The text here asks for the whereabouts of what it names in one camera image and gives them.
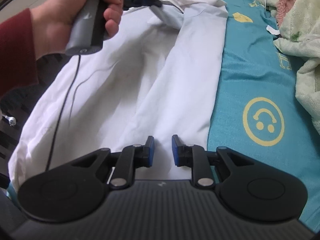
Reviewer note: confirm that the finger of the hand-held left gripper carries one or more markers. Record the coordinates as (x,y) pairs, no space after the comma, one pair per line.
(161,13)

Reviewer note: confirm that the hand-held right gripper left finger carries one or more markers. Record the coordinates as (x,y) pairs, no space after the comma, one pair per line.
(151,152)

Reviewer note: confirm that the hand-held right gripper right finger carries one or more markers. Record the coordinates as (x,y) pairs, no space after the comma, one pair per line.
(175,152)

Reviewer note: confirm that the white shirt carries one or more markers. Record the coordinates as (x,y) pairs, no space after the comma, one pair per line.
(120,85)

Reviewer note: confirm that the person's left forearm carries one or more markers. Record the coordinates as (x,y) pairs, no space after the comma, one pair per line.
(15,52)

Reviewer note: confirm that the person's left hand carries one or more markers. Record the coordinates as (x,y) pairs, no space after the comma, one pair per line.
(57,20)

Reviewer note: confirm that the teal printed bed sheet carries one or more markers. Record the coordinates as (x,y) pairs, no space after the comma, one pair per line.
(250,80)

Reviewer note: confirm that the small white paper piece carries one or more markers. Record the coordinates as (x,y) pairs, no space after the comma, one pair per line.
(273,30)

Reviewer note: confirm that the small white plug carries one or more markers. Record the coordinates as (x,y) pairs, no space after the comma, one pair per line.
(11,120)

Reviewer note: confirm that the pink fleece blanket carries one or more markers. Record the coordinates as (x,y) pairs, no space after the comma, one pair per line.
(290,2)

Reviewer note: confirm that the green fleece blanket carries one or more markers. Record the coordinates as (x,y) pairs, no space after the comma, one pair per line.
(305,55)

